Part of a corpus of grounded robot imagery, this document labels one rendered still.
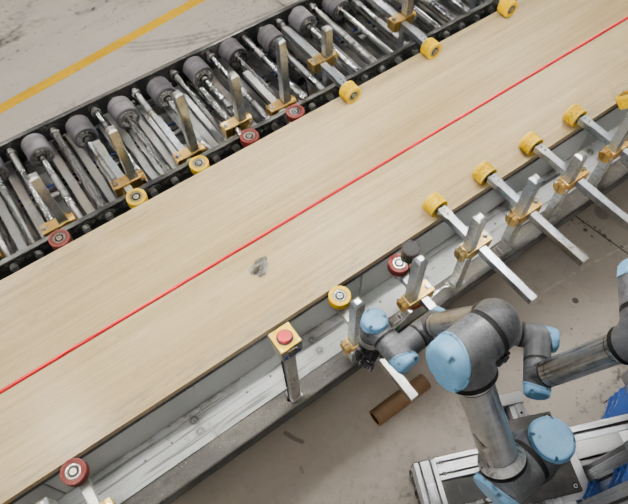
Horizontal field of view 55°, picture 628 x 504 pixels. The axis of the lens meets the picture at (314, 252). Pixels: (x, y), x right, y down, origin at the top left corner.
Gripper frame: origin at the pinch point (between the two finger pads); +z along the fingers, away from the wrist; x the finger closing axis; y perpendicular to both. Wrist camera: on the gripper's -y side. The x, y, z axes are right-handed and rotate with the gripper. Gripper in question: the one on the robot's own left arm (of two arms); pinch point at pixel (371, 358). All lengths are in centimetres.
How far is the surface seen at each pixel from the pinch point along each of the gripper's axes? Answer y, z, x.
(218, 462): 52, 20, -27
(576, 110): -132, -8, 18
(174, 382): 41, 0, -49
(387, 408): -13, 82, 6
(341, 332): -13.0, 27.5, -19.1
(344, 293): -15.3, -0.9, -19.7
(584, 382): -76, 90, 77
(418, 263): -26.4, -23.8, 0.2
